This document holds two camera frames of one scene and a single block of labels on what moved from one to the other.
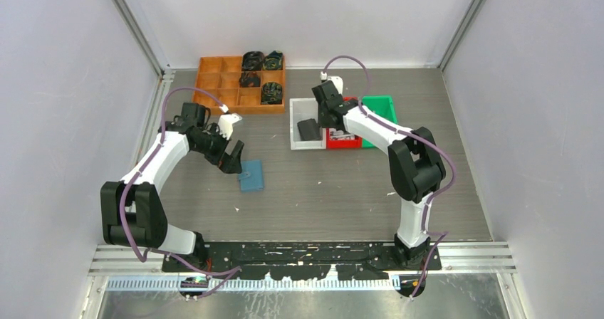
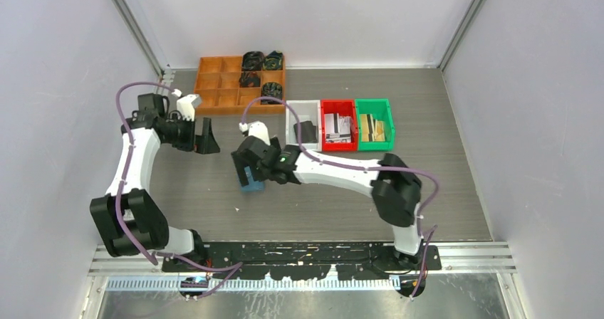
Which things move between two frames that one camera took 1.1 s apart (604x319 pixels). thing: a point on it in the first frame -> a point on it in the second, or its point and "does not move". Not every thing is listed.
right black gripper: x=320 y=122 -> x=257 y=174
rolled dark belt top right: x=273 y=61 does not move
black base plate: x=305 y=260 does not move
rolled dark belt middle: x=250 y=79 does not move
